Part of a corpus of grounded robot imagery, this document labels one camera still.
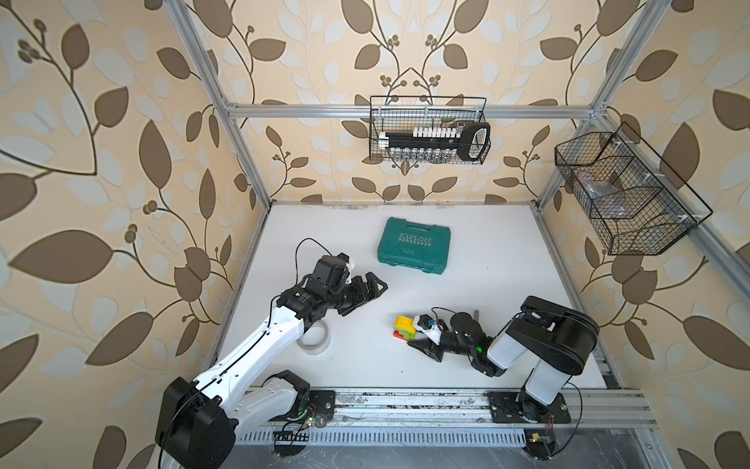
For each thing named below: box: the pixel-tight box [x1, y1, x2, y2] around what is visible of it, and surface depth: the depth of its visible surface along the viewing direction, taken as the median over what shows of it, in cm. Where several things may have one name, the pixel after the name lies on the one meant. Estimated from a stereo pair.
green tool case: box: [376, 216, 452, 275], surface depth 104 cm
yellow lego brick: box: [394, 314, 417, 335], surface depth 81 cm
